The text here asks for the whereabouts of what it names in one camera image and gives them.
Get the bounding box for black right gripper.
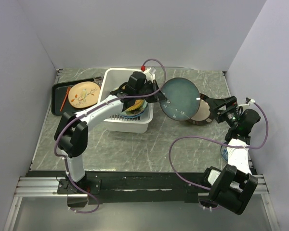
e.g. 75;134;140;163
206;96;240;129

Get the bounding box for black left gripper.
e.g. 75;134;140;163
135;79;168;103

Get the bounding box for black striped lacquer plate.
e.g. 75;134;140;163
187;93;214;126

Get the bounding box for round woven bamboo mat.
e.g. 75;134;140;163
126;100;144;111

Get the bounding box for dark blue floral plate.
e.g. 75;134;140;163
160;77;200;121

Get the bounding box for mint green flower plate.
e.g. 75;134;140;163
121;103;147;115

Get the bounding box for turquoise polka dot plate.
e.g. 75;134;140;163
120;111;144;118

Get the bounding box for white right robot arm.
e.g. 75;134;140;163
201;96;261;215

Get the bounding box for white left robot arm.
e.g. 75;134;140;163
54;71;167;193

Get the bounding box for white plastic bin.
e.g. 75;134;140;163
98;68;154;133

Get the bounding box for small blue patterned dish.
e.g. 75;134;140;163
220;145;228;162

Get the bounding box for small clear glass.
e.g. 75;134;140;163
93;76;103;87

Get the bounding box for peach bird-painted plate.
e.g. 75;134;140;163
68;81;101;109

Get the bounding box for orange chopsticks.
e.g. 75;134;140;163
60;86;71;112

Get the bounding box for black serving tray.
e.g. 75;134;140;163
51;78;95;116

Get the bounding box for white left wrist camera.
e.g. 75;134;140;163
140;65;156;80

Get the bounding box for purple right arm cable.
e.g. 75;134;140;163
170;102;269;210

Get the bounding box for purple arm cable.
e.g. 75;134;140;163
170;102;269;210
53;58;167;215

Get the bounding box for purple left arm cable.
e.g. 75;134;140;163
53;58;167;215

